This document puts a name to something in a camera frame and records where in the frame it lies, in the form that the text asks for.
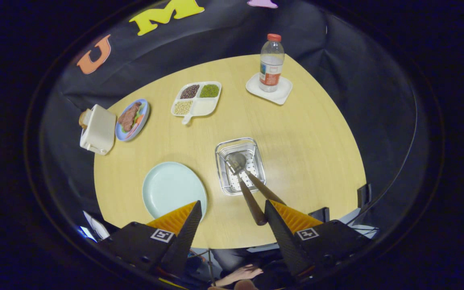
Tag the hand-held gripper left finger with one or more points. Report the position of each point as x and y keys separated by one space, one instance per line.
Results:
x=185 y=237

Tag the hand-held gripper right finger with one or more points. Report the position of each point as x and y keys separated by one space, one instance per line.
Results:
x=282 y=237

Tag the black table clamp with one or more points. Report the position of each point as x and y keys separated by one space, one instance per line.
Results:
x=363 y=195
x=320 y=213

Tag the person's dark trousers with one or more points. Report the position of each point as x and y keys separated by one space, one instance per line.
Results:
x=232 y=257

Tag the light green plate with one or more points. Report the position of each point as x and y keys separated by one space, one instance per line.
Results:
x=171 y=187

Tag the white paper sheets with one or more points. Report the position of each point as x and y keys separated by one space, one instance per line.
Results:
x=95 y=227

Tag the blue plate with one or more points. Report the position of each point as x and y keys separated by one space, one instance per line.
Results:
x=143 y=117

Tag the pale soybeans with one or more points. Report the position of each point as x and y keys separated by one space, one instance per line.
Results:
x=183 y=107

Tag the white divided dish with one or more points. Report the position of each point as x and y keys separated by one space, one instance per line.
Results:
x=206 y=106

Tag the brown meat steak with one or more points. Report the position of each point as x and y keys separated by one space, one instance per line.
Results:
x=128 y=117

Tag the white toaster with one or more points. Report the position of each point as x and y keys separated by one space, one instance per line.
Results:
x=100 y=129

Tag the white square coaster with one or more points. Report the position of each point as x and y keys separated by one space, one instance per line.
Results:
x=282 y=94

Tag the dark red beans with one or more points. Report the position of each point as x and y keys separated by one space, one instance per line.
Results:
x=190 y=92

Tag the green mung beans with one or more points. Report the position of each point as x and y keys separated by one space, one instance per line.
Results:
x=209 y=91

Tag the toasted bread slice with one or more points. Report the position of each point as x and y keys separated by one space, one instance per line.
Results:
x=83 y=119

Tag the clear water bottle red cap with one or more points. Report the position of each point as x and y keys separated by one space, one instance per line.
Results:
x=271 y=64

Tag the black backdrop cloth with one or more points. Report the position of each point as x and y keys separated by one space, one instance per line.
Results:
x=357 y=80

